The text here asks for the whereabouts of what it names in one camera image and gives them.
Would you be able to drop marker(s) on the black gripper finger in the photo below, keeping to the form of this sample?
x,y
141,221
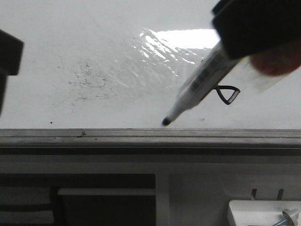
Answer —
x,y
11,50
247,27

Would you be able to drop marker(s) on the white whiteboard marker pen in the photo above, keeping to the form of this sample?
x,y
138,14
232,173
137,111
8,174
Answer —
x,y
216,65

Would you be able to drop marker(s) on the red round magnet taped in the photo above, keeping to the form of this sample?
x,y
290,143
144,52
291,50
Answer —
x,y
278,61

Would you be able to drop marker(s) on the white whiteboard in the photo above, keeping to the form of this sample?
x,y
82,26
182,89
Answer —
x,y
102,63

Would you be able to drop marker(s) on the grey aluminium marker tray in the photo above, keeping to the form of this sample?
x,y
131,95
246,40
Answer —
x,y
203,138

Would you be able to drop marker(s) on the white clamp block with screw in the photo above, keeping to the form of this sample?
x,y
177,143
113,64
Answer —
x,y
264,213

